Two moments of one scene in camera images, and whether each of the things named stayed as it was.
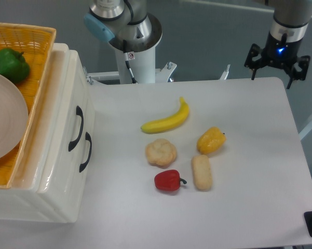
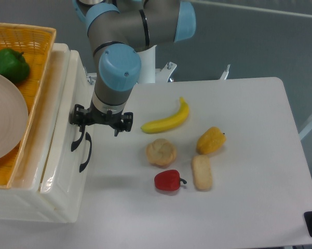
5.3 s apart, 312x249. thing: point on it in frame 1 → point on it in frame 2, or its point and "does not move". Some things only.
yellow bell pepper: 211,141 does not move
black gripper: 281,53 → 92,115
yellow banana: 165,124 does not move
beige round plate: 9,119 does not move
